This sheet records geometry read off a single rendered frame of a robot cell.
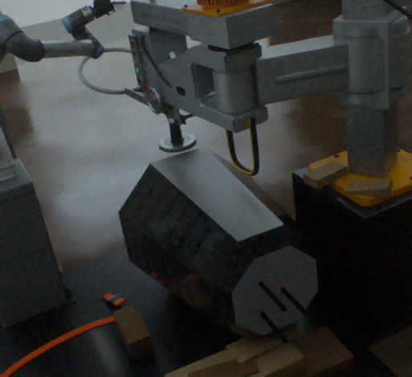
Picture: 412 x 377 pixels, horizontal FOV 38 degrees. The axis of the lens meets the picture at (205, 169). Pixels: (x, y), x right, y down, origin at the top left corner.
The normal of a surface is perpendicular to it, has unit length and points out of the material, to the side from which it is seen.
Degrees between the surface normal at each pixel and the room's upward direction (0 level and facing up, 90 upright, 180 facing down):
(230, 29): 90
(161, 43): 90
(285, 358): 0
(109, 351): 0
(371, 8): 90
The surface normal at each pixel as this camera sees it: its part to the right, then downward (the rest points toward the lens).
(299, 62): 0.18, 0.41
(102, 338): -0.14, -0.89
